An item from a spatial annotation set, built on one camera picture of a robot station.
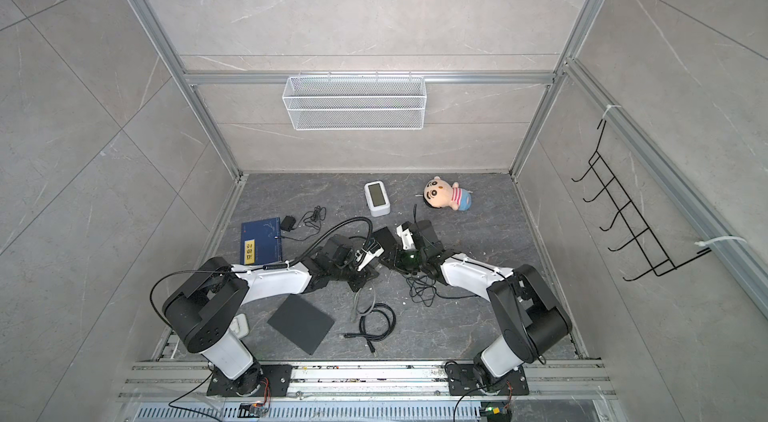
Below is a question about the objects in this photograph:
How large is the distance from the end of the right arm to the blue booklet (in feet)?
1.46

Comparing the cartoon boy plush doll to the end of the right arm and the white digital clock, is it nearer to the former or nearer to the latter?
the white digital clock

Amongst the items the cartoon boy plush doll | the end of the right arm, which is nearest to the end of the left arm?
the end of the right arm

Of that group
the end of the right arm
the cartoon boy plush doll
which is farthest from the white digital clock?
the end of the right arm

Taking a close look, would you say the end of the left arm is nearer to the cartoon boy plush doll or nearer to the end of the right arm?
the end of the right arm

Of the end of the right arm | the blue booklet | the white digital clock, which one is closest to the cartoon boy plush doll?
the white digital clock

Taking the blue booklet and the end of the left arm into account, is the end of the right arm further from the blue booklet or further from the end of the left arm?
the blue booklet

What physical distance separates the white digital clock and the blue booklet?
34 centimetres

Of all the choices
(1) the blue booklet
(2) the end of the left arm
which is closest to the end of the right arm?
(2) the end of the left arm

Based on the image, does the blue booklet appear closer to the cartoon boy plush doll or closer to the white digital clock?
the white digital clock

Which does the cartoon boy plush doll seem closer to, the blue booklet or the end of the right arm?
the end of the right arm

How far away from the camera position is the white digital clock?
1064 mm

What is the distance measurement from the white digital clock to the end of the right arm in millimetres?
288

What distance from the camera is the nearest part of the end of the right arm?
674mm

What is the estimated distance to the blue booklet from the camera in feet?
3.19
